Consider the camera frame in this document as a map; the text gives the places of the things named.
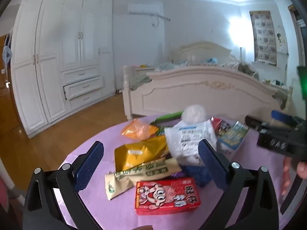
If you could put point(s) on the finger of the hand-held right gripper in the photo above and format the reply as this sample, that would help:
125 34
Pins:
254 122
280 116

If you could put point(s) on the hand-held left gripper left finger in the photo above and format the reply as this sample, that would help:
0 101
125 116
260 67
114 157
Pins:
88 165

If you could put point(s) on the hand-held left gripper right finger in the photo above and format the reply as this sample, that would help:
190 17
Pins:
213 163

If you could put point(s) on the blue green carton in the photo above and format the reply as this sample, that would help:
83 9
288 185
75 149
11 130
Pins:
233 134

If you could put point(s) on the white shipping bag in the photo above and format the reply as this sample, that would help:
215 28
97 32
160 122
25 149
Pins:
189 134

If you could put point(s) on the white tissue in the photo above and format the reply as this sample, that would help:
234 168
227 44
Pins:
194 113

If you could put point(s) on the red cartoon print box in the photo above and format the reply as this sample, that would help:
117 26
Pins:
168 196

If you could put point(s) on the person's right hand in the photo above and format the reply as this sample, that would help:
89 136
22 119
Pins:
286 177

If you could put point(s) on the blue plastic bag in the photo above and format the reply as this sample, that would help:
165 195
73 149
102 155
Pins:
194 175

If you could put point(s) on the red dark snack packet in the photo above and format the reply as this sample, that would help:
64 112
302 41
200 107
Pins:
221 125

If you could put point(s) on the yellow snack bag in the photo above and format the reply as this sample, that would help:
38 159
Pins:
136 153

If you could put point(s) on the dark cloth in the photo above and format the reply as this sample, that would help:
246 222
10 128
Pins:
249 71

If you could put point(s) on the purple tablecloth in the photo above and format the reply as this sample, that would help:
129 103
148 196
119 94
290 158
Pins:
115 210

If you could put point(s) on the beige green print wrapper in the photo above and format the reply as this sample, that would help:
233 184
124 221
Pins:
144 171

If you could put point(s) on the orange snack bag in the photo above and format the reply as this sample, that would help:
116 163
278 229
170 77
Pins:
136 129

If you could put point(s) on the green packet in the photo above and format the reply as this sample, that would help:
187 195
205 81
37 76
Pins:
168 116

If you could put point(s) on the cream carved bed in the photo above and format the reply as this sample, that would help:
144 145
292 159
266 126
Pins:
191 93

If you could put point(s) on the lit floor lamp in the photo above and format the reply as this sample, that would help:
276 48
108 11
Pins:
240 52

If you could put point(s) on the white wardrobe drawer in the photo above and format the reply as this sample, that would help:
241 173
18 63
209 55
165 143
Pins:
84 87

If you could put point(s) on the patterned window curtain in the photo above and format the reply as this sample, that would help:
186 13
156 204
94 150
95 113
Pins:
263 38

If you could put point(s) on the white pole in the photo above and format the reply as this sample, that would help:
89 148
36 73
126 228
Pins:
7 175

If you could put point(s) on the green cloth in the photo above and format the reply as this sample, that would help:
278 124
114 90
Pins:
140 80

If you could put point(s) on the wooden door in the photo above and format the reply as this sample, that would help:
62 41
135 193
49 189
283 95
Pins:
7 105

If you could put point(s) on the cream nightstand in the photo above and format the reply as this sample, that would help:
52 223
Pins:
144 67

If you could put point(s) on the white wardrobe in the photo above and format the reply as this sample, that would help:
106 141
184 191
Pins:
48 52

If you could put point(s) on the blue hanging bag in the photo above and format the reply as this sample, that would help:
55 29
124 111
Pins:
6 52

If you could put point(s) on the white air conditioner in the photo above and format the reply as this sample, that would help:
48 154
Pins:
144 8

